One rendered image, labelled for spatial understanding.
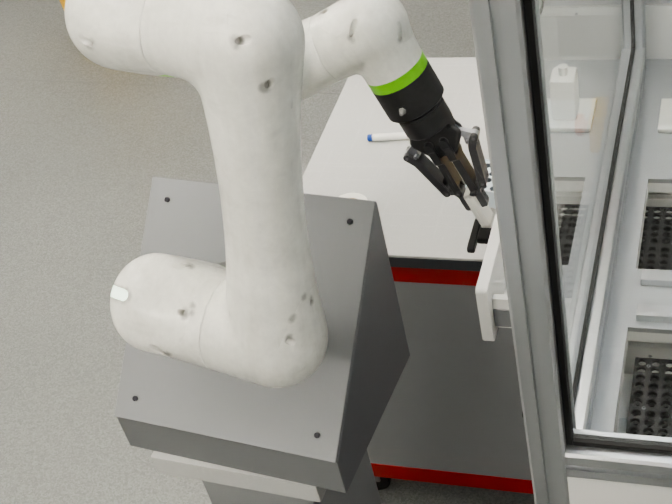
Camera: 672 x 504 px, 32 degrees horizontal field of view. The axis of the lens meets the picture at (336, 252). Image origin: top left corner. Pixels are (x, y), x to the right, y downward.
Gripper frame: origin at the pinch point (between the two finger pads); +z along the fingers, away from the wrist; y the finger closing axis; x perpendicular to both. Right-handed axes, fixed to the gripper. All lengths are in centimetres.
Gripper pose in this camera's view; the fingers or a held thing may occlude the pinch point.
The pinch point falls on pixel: (478, 206)
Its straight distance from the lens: 184.5
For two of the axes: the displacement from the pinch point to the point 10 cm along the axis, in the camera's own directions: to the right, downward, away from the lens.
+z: 5.0, 7.1, 5.0
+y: -8.2, 2.1, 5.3
